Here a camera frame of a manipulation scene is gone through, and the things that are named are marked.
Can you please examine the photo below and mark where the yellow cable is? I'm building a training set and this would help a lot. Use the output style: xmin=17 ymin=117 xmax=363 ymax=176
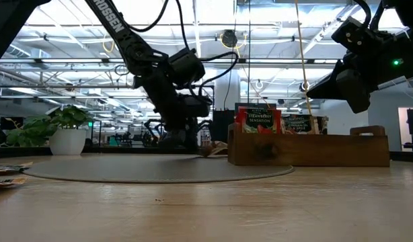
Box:
xmin=295 ymin=0 xmax=313 ymax=117

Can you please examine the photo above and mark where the red strawberry tea packet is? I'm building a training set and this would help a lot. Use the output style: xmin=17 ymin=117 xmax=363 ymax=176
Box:
xmin=235 ymin=106 xmax=283 ymax=134

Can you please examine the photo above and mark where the green plant in white pot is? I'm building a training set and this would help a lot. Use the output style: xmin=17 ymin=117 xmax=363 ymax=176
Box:
xmin=4 ymin=105 xmax=95 ymax=157

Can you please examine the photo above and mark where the black monitor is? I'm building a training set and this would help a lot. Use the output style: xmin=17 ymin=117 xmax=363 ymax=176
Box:
xmin=234 ymin=102 xmax=278 ymax=110

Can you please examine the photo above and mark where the orange tea packet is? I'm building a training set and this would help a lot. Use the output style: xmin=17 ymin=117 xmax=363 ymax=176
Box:
xmin=0 ymin=177 xmax=28 ymax=191
xmin=0 ymin=161 xmax=34 ymax=176

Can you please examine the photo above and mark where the black table frame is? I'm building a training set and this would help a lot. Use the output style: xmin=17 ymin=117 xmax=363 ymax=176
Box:
xmin=0 ymin=146 xmax=413 ymax=163

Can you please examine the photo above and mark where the dark computer screen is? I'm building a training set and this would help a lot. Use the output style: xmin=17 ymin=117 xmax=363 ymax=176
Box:
xmin=0 ymin=116 xmax=25 ymax=131

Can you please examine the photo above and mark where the round grey mat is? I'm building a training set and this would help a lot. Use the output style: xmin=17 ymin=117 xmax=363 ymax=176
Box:
xmin=24 ymin=153 xmax=295 ymax=184

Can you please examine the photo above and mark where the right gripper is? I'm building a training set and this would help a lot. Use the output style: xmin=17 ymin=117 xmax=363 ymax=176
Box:
xmin=306 ymin=15 xmax=413 ymax=114

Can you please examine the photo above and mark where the black cabinet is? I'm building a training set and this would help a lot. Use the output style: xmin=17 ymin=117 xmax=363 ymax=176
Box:
xmin=212 ymin=110 xmax=235 ymax=144

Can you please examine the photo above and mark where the dark green tea packet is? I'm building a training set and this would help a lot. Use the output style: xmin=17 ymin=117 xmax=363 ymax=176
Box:
xmin=282 ymin=114 xmax=320 ymax=135

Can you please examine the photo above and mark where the black ceiling cable reel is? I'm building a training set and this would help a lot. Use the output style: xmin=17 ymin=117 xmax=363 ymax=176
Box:
xmin=221 ymin=29 xmax=238 ymax=48

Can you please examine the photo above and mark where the long ceiling light bar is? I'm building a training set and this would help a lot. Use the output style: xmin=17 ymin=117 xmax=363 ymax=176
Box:
xmin=0 ymin=57 xmax=344 ymax=65

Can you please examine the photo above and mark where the wooden three-compartment tray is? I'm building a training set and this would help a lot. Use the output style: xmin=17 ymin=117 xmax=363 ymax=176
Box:
xmin=227 ymin=122 xmax=391 ymax=168

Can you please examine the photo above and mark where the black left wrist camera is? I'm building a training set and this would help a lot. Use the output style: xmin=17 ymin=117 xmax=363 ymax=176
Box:
xmin=167 ymin=48 xmax=207 ymax=87

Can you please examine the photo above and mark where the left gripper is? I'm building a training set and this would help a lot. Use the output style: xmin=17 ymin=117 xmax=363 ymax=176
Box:
xmin=134 ymin=72 xmax=214 ymax=154

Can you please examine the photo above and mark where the black power cable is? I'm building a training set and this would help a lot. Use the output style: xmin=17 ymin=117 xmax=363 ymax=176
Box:
xmin=246 ymin=0 xmax=252 ymax=105

